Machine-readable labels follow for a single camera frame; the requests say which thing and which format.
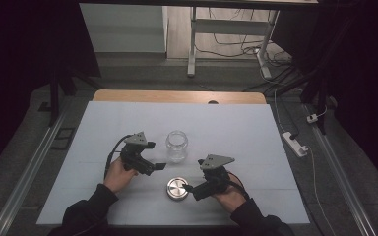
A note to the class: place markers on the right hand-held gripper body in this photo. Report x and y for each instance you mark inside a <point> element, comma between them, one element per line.
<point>214,178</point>

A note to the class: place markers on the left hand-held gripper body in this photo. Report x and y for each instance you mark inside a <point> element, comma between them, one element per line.
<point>134,156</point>

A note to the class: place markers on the silver metal jar lid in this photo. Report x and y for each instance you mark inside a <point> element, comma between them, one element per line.
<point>177,188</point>

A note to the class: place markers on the clear glass jar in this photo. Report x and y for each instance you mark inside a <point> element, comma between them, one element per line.
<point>176,146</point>

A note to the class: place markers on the person's left hand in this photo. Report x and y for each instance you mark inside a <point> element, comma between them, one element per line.
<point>119,177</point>

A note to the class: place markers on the person's right hand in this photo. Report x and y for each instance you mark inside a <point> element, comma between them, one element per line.
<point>231,198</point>

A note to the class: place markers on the white board mat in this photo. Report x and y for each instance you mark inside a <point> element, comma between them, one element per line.
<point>210,124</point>

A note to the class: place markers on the wooden table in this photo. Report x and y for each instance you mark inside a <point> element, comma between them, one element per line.
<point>164,96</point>

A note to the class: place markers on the white power strip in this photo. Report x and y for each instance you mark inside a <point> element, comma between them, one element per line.
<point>294,144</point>

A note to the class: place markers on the black metal stand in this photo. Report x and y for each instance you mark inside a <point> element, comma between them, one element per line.
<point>54,98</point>

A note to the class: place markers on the small white adapter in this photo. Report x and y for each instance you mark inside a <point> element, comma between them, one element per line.
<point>312,118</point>

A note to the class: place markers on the dark curtain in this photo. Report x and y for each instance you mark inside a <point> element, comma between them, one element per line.
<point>361,82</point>
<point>19,65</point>

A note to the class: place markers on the black floor bracket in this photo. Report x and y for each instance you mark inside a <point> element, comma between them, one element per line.
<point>64,137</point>

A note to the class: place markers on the metal floor rail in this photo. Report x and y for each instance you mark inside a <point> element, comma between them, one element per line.
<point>341,177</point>
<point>29,173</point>

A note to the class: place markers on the grey wall panel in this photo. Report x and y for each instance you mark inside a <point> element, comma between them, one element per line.
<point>124,29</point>

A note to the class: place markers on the white desk frame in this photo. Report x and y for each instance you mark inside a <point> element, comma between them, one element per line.
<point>229,27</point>

